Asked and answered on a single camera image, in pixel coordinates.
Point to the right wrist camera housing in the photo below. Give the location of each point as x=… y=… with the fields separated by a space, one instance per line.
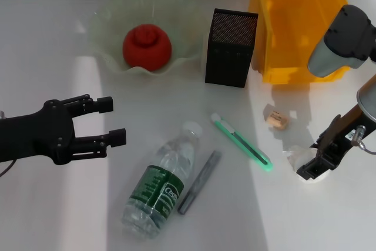
x=343 y=36

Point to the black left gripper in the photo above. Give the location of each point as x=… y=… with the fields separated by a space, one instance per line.
x=32 y=139

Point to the clear green-label water bottle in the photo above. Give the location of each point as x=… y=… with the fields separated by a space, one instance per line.
x=158 y=180

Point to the black mesh pen holder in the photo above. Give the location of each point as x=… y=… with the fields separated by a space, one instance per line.
x=229 y=57

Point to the white paper ball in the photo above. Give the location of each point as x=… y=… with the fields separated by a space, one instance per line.
x=296 y=157

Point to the green wavy glass fruit plate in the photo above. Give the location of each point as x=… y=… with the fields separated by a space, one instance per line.
x=182 y=27

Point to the grey marker pen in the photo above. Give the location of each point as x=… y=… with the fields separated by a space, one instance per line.
x=199 y=180

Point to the red-orange toy orange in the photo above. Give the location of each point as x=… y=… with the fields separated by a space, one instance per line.
x=147 y=48

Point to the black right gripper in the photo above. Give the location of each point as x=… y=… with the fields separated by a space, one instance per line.
x=340 y=133

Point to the beige eraser with sleeve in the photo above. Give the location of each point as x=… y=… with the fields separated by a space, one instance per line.
x=276 y=117

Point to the green utility knife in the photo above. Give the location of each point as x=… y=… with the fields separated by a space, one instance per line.
x=243 y=143

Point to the yellow plastic bin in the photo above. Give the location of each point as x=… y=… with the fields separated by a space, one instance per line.
x=288 y=27

